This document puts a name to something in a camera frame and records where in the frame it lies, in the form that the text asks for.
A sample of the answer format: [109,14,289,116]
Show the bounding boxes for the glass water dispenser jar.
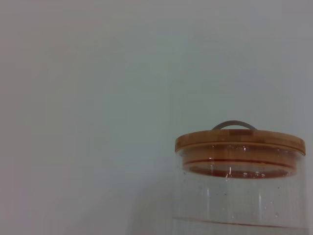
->
[175,144,308,235]

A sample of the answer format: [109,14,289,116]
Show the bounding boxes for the bamboo jar lid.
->
[175,119,306,179]

